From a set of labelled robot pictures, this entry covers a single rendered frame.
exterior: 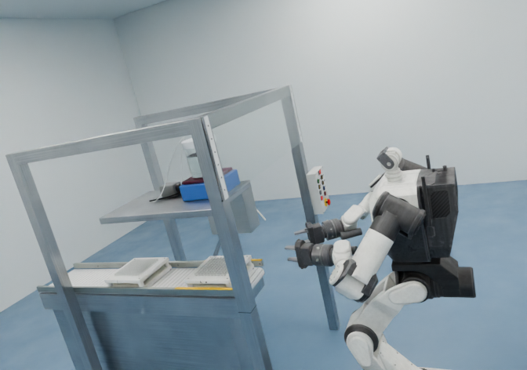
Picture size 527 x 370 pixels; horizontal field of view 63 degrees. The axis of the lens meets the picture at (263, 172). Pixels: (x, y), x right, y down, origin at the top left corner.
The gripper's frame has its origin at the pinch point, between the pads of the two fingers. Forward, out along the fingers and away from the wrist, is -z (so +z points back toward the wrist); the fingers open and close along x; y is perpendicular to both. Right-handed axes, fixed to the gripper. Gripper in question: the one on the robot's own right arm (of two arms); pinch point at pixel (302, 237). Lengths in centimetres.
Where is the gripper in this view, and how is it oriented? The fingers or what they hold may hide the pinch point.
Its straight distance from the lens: 198.7
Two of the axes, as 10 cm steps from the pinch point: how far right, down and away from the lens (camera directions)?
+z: 9.6, -2.5, 0.9
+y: -1.4, -2.0, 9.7
